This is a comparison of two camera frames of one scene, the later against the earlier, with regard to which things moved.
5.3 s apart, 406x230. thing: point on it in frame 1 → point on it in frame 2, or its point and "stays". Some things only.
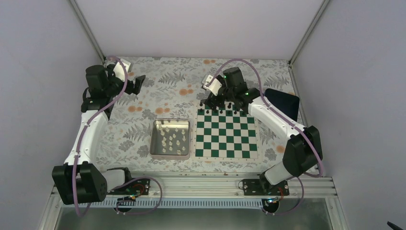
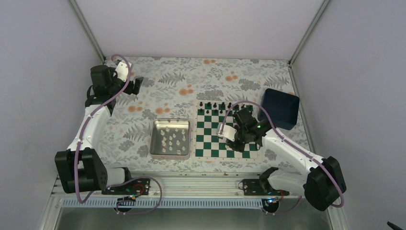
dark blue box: (288, 102) stays
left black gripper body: (129, 89) stays
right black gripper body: (218, 103) → (240, 148)
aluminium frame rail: (222, 185) stays
